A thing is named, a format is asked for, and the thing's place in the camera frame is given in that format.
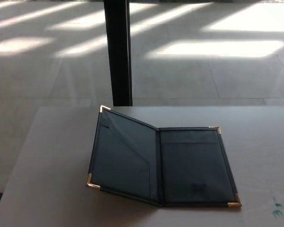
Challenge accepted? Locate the dark diary with gold corners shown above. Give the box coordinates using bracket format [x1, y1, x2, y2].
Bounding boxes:
[86, 105, 242, 209]

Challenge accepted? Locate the black vertical pillar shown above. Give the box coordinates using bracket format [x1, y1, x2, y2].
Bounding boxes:
[103, 0, 133, 107]

